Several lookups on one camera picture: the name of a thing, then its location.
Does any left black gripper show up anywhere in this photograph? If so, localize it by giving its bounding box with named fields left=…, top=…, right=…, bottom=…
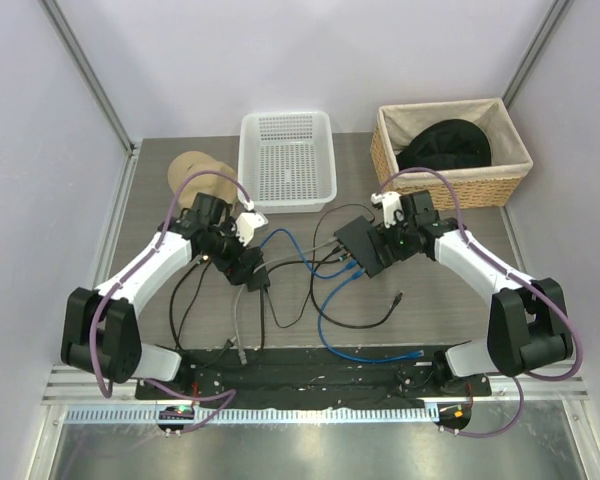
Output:
left=202, top=217, right=262, bottom=285

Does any black network switch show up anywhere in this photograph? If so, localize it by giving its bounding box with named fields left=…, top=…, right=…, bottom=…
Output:
left=334, top=216, right=391, bottom=278

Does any black power cable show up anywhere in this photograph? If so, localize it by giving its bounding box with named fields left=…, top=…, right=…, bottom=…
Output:
left=311, top=202, right=379, bottom=251

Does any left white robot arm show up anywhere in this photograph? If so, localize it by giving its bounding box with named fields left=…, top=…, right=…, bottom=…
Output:
left=61, top=194, right=268, bottom=399

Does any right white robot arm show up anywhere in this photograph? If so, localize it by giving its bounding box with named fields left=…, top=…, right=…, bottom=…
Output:
left=371, top=191, right=582, bottom=395

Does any black power adapter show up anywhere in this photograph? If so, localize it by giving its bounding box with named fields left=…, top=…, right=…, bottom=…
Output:
left=241, top=247, right=271, bottom=292

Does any black cap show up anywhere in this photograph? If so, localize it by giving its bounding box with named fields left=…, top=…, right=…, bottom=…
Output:
left=396, top=119, right=492, bottom=171

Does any white plastic basket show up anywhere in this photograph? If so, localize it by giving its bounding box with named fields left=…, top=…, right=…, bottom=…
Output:
left=238, top=111, right=337, bottom=215

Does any wicker basket with liner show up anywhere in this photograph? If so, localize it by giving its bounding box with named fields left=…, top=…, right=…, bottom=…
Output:
left=371, top=98, right=533, bottom=209

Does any beige cap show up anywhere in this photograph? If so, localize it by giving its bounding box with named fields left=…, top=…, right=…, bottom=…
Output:
left=167, top=151, right=238, bottom=215

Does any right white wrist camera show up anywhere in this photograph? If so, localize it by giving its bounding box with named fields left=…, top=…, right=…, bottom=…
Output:
left=371, top=191, right=404, bottom=229

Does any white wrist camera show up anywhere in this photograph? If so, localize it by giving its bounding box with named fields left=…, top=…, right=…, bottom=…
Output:
left=235, top=200, right=268, bottom=246
left=371, top=191, right=404, bottom=229

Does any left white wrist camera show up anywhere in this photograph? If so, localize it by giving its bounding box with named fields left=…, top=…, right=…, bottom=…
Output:
left=235, top=200, right=268, bottom=246

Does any grey ethernet cable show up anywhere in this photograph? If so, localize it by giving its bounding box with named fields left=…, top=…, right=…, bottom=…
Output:
left=233, top=239, right=339, bottom=363

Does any black adapter cable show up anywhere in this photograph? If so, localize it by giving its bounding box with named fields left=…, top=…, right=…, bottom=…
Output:
left=169, top=254, right=271, bottom=369

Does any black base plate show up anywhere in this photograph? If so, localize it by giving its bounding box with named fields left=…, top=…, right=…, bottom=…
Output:
left=164, top=345, right=492, bottom=409

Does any aluminium rail frame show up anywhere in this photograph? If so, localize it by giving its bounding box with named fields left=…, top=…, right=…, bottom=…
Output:
left=42, top=366, right=589, bottom=432

